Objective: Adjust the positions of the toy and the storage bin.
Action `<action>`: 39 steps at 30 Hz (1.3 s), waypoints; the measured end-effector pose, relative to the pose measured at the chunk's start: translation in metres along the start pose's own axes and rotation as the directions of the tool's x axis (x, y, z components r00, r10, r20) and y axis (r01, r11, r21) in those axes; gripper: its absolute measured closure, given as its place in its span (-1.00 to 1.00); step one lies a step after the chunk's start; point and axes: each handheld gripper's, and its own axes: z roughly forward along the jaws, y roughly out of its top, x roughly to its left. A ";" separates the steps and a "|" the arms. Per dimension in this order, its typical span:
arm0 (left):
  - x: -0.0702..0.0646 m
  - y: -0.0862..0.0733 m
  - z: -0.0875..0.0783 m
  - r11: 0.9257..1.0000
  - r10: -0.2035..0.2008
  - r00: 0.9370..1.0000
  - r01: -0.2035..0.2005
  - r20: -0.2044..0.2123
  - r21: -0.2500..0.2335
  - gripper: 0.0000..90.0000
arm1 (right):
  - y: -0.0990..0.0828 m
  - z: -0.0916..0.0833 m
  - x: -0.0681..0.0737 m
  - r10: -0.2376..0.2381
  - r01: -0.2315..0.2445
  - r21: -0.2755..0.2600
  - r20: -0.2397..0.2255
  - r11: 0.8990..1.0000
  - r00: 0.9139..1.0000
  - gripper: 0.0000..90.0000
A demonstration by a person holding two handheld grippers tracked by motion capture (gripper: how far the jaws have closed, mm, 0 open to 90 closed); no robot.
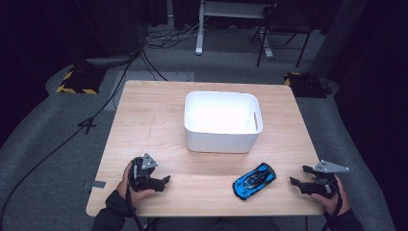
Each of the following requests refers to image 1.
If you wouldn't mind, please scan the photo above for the person's left hand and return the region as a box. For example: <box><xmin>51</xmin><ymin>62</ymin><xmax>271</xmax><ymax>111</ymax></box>
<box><xmin>115</xmin><ymin>160</ymin><xmax>157</xmax><ymax>207</ymax></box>

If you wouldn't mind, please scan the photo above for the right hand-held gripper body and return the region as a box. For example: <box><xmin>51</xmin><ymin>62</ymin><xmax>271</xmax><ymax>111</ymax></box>
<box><xmin>301</xmin><ymin>159</ymin><xmax>350</xmax><ymax>197</ymax></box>

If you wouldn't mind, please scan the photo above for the black chair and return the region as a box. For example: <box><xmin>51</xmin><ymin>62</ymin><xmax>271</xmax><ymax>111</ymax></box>
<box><xmin>249</xmin><ymin>3</ymin><xmax>313</xmax><ymax>68</ymax></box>

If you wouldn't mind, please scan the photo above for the hand-held gripper black cable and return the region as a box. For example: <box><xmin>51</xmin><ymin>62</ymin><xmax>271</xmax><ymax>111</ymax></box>
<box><xmin>320</xmin><ymin>177</ymin><xmax>344</xmax><ymax>231</ymax></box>
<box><xmin>126</xmin><ymin>160</ymin><xmax>144</xmax><ymax>231</ymax></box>

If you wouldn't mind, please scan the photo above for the bundle of floor cables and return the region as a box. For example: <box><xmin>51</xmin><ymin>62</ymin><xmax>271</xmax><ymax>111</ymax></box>
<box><xmin>140</xmin><ymin>18</ymin><xmax>201</xmax><ymax>82</ymax></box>

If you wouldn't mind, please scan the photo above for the grey tape strip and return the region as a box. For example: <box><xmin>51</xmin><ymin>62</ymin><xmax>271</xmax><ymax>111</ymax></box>
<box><xmin>83</xmin><ymin>180</ymin><xmax>107</xmax><ymax>190</ymax></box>

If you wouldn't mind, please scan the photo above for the person's right hand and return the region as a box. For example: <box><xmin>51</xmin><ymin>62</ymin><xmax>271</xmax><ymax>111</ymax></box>
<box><xmin>310</xmin><ymin>175</ymin><xmax>351</xmax><ymax>217</ymax></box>

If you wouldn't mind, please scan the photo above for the left hand-held gripper black cable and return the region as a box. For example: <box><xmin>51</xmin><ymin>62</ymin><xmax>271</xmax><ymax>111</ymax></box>
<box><xmin>126</xmin><ymin>160</ymin><xmax>144</xmax><ymax>231</ymax></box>

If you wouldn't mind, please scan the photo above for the right hand-held gripper black cable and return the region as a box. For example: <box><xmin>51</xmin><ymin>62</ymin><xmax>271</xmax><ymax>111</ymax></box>
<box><xmin>320</xmin><ymin>177</ymin><xmax>344</xmax><ymax>231</ymax></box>

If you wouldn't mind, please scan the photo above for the blue toy car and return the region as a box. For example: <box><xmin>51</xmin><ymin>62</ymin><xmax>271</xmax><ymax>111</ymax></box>
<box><xmin>232</xmin><ymin>162</ymin><xmax>277</xmax><ymax>202</ymax></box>

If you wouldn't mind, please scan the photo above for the white metal desk frame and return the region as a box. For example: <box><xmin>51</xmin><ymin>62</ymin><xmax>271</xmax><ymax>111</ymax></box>
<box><xmin>194</xmin><ymin>0</ymin><xmax>274</xmax><ymax>60</ymax></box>

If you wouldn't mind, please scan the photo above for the large black yellow striped base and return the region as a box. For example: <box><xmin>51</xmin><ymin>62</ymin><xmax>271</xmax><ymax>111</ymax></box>
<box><xmin>56</xmin><ymin>64</ymin><xmax>108</xmax><ymax>95</ymax></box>

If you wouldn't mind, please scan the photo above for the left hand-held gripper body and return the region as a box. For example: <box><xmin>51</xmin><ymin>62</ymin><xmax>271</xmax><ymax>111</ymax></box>
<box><xmin>129</xmin><ymin>153</ymin><xmax>165</xmax><ymax>193</ymax></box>

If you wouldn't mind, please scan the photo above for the long black floor cable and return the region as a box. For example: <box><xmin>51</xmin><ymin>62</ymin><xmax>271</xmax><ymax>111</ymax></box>
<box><xmin>0</xmin><ymin>47</ymin><xmax>142</xmax><ymax>225</ymax></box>

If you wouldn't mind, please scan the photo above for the grey pillar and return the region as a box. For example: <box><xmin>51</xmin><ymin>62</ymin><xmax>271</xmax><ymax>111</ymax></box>
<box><xmin>308</xmin><ymin>0</ymin><xmax>369</xmax><ymax>79</ymax></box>

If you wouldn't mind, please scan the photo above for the person's lap dark clothing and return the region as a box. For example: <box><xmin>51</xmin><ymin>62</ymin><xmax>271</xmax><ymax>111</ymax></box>
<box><xmin>142</xmin><ymin>217</ymin><xmax>282</xmax><ymax>231</ymax></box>

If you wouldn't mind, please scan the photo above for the white plastic bin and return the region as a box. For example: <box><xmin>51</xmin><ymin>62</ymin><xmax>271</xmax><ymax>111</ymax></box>
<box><xmin>183</xmin><ymin>90</ymin><xmax>264</xmax><ymax>154</ymax></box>

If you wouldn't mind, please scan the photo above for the small black yellow striped base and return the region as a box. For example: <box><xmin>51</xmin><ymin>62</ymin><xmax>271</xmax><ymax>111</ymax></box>
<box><xmin>283</xmin><ymin>71</ymin><xmax>328</xmax><ymax>99</ymax></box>

